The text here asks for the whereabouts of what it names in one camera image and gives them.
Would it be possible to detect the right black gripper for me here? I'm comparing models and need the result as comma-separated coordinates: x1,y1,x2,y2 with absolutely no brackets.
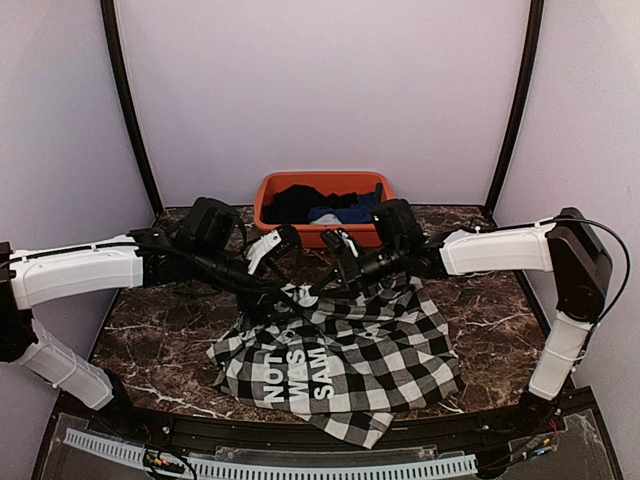
310,238,405,297

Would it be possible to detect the black white plaid shirt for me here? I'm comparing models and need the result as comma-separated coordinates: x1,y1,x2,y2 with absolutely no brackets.
207,275,464,449

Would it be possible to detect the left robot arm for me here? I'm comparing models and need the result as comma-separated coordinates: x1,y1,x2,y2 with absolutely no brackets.
1,197,285,436

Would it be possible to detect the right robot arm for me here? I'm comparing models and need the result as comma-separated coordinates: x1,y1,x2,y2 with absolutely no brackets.
313,199,620,434

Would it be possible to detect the orange plastic basin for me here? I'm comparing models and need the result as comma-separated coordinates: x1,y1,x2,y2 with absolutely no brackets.
254,171,395,248

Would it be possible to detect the blue garment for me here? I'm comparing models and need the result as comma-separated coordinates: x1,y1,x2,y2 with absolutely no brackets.
307,183,384,224

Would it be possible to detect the black garment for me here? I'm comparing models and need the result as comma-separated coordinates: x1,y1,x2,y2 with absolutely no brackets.
261,185,328,225

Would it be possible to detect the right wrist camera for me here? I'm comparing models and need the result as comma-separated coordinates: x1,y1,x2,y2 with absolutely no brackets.
320,228,364,259

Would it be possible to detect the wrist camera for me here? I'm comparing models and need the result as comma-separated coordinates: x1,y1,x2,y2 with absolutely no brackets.
244,225,301,275
320,228,364,259

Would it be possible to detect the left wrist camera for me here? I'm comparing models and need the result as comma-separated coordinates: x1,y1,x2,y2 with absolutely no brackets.
244,225,301,275

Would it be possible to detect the white slotted cable duct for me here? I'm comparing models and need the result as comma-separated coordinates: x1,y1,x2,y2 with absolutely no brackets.
63,427,478,480

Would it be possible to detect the black front rail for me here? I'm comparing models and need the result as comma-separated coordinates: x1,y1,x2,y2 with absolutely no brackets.
89,396,562,457

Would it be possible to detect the left black frame post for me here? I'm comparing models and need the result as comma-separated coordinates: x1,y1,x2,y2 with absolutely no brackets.
100,0,164,218

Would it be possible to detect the black frame post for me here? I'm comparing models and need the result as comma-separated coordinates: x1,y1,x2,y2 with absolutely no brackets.
100,0,164,218
483,0,545,219

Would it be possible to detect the right black frame post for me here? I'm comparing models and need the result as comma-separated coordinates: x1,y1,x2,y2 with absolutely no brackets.
483,0,545,219

